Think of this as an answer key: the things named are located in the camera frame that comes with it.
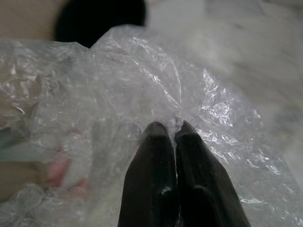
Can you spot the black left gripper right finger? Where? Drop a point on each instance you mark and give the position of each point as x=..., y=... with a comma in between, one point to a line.
x=203, y=184

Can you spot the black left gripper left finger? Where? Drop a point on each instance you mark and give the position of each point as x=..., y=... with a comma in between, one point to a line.
x=151, y=179

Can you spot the clear plastic wrap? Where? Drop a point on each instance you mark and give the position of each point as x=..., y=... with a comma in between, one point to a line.
x=118, y=89

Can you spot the dark rubbish bin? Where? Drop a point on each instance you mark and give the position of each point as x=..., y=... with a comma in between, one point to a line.
x=94, y=21

